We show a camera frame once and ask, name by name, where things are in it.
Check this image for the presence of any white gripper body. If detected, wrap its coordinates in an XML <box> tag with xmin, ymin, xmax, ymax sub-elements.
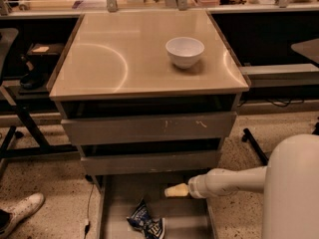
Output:
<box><xmin>188</xmin><ymin>174</ymin><xmax>212</xmax><ymax>199</ymax></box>

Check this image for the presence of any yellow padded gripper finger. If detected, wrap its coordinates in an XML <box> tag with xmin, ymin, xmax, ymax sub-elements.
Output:
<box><xmin>164</xmin><ymin>183</ymin><xmax>189</xmax><ymax>197</ymax></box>

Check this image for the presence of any blue chip bag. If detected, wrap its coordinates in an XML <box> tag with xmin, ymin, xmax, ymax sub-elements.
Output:
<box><xmin>127</xmin><ymin>199</ymin><xmax>165</xmax><ymax>239</ymax></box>

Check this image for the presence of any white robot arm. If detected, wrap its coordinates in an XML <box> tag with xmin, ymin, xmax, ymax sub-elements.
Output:
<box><xmin>164</xmin><ymin>134</ymin><xmax>319</xmax><ymax>239</ymax></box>

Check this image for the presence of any open bottom grey drawer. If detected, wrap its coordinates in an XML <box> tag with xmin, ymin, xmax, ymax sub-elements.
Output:
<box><xmin>97</xmin><ymin>172</ymin><xmax>217</xmax><ymax>239</ymax></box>

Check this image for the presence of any middle grey drawer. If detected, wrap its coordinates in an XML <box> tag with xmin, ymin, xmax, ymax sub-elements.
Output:
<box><xmin>81</xmin><ymin>150</ymin><xmax>221</xmax><ymax>175</ymax></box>

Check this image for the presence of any top grey drawer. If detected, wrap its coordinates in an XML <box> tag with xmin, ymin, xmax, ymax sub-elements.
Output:
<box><xmin>62</xmin><ymin>112</ymin><xmax>236</xmax><ymax>145</ymax></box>

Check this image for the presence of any grey drawer cabinet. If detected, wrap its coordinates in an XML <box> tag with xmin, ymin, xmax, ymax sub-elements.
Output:
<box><xmin>45</xmin><ymin>9</ymin><xmax>252</xmax><ymax>239</ymax></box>

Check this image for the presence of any black wheeled stand base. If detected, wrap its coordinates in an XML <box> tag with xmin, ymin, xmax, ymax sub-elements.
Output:
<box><xmin>241</xmin><ymin>119</ymin><xmax>319</xmax><ymax>165</ymax></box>

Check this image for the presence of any white ceramic bowl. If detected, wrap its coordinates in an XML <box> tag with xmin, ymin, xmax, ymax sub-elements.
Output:
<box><xmin>165</xmin><ymin>37</ymin><xmax>205</xmax><ymax>69</ymax></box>

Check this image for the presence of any white sneaker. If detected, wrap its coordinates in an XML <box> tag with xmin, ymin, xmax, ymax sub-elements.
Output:
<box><xmin>0</xmin><ymin>192</ymin><xmax>45</xmax><ymax>239</ymax></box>

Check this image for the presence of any black round object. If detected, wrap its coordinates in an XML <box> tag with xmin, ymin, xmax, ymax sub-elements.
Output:
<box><xmin>20</xmin><ymin>72</ymin><xmax>44</xmax><ymax>90</ymax></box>

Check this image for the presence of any dark box on shelf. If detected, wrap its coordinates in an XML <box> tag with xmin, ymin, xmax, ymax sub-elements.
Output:
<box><xmin>27</xmin><ymin>43</ymin><xmax>64</xmax><ymax>57</ymax></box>

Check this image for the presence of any black cable on floor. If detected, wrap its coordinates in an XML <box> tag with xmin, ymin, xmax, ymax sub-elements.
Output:
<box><xmin>82</xmin><ymin>182</ymin><xmax>96</xmax><ymax>239</ymax></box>

